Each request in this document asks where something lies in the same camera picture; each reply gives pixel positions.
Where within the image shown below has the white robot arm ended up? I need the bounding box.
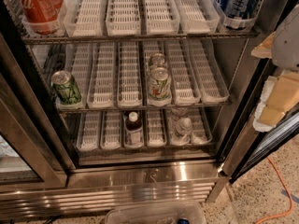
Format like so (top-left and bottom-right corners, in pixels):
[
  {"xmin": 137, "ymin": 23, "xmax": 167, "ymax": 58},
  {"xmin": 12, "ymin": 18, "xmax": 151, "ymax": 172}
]
[{"xmin": 251, "ymin": 5, "xmax": 299, "ymax": 132}]

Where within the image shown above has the top wire shelf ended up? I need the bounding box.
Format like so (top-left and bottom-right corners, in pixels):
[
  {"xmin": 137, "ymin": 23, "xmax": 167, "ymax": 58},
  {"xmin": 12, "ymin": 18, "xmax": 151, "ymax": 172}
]
[{"xmin": 22, "ymin": 32, "xmax": 259, "ymax": 45}]

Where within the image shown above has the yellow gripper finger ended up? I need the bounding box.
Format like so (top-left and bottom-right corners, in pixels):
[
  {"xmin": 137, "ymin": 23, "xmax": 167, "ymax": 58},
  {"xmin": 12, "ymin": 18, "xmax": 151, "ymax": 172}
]
[
  {"xmin": 253, "ymin": 72, "xmax": 299, "ymax": 132},
  {"xmin": 251, "ymin": 33, "xmax": 275, "ymax": 59}
]

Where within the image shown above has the clear water bottle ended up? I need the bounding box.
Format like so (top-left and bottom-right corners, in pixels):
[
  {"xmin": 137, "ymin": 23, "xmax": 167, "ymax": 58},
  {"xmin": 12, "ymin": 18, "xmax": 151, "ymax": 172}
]
[{"xmin": 174, "ymin": 118, "xmax": 192, "ymax": 145}]

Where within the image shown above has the clear plastic bin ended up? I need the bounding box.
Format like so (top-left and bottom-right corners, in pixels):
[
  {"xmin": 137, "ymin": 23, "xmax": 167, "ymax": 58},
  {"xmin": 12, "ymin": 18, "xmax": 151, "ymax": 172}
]
[{"xmin": 105, "ymin": 201, "xmax": 206, "ymax": 224}]

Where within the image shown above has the white floral can front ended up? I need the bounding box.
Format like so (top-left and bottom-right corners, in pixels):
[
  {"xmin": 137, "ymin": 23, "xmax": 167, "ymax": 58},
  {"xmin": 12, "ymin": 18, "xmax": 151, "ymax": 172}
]
[{"xmin": 149, "ymin": 67, "xmax": 171, "ymax": 101}]

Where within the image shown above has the red cola can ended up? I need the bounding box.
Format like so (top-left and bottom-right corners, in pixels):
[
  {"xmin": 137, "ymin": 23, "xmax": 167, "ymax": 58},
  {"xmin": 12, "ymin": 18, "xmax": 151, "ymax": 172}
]
[{"xmin": 19, "ymin": 0, "xmax": 64, "ymax": 35}]

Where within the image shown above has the silver can behind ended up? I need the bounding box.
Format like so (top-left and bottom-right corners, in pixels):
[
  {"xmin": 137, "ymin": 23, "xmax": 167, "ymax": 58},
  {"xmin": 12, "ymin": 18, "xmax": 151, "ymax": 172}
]
[{"xmin": 149, "ymin": 53, "xmax": 166, "ymax": 70}]

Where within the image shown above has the fridge door right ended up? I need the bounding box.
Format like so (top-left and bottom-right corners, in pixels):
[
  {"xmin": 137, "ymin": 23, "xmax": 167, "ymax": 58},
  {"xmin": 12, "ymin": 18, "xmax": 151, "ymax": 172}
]
[{"xmin": 229, "ymin": 59, "xmax": 299, "ymax": 184}]

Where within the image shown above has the stainless steel fridge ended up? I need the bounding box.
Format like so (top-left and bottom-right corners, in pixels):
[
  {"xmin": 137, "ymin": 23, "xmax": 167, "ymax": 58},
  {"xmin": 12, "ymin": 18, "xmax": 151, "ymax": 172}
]
[{"xmin": 0, "ymin": 0, "xmax": 298, "ymax": 222}]

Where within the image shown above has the brown bottle white cap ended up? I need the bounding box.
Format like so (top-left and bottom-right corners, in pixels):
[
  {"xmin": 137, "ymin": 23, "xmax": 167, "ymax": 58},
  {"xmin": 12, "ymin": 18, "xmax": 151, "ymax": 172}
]
[{"xmin": 125, "ymin": 111, "xmax": 143, "ymax": 147}]

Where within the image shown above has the orange cable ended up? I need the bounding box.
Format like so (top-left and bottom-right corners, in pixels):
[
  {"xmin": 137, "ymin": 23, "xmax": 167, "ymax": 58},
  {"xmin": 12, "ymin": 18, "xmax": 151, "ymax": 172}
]
[{"xmin": 254, "ymin": 156, "xmax": 294, "ymax": 224}]

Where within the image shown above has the green soda can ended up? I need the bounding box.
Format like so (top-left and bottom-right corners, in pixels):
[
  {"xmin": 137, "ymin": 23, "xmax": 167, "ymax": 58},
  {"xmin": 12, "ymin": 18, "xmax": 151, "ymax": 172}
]
[{"xmin": 51, "ymin": 70, "xmax": 82, "ymax": 105}]

